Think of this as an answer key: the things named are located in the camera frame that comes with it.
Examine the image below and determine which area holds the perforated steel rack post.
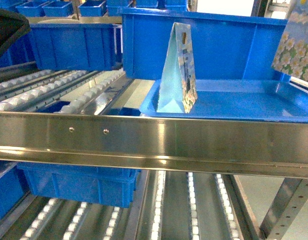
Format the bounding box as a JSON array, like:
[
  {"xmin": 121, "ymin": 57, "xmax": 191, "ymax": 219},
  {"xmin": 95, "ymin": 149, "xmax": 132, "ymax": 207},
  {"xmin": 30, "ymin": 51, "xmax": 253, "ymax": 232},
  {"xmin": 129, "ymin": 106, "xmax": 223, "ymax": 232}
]
[{"xmin": 260, "ymin": 177, "xmax": 308, "ymax": 240}]

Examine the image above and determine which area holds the flower gift bag with figures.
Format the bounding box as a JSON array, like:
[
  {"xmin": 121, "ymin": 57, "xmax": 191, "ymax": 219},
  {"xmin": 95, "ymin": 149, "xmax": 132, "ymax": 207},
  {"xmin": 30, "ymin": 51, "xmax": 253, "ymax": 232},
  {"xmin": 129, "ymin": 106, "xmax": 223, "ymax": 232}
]
[{"xmin": 156, "ymin": 22, "xmax": 198, "ymax": 114}]

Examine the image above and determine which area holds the large blue crate behind tray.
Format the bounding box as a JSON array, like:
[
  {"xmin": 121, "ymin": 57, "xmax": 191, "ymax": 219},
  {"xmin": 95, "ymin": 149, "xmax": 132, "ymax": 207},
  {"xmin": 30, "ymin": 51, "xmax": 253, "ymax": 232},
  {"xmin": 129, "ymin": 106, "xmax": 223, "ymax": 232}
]
[{"xmin": 118, "ymin": 7, "xmax": 287, "ymax": 80}]

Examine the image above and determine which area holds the blue crate shelf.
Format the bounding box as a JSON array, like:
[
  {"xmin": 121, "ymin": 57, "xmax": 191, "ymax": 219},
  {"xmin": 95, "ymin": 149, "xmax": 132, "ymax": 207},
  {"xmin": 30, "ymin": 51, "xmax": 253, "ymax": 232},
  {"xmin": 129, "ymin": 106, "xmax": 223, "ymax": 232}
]
[
  {"xmin": 0, "ymin": 23, "xmax": 122, "ymax": 71},
  {"xmin": 17, "ymin": 162, "xmax": 141, "ymax": 208}
]

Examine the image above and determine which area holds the blue crate lower shelf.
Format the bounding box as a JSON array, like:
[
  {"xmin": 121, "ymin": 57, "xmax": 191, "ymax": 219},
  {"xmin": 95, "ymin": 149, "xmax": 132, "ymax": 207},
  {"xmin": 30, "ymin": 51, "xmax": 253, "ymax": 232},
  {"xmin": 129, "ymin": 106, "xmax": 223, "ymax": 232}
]
[{"xmin": 17, "ymin": 162, "xmax": 141, "ymax": 208}]

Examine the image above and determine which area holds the blue crate left upper shelf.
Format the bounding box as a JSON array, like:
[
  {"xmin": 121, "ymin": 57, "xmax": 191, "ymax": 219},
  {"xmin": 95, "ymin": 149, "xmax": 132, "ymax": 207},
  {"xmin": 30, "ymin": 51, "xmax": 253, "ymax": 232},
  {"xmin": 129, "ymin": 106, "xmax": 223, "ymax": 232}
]
[{"xmin": 0, "ymin": 23, "xmax": 122, "ymax": 71}]

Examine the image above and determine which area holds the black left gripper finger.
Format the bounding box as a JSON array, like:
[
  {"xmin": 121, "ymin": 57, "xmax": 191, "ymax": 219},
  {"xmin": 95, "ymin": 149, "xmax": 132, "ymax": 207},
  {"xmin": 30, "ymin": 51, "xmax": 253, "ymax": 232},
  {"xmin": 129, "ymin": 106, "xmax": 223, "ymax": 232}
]
[{"xmin": 0, "ymin": 7, "xmax": 31, "ymax": 69}]

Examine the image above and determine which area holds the blue plastic tray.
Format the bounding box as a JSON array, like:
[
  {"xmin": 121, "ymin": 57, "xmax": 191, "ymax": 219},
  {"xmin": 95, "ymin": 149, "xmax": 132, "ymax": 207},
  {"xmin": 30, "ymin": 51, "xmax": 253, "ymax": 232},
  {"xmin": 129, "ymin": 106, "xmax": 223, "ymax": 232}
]
[{"xmin": 139, "ymin": 79, "xmax": 308, "ymax": 124}]

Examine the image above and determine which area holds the stainless steel shelf rail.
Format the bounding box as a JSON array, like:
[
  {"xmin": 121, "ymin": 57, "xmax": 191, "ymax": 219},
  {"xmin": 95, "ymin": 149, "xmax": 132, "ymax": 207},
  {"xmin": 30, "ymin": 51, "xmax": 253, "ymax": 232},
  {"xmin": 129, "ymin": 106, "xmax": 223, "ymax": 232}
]
[{"xmin": 0, "ymin": 112, "xmax": 308, "ymax": 179}]

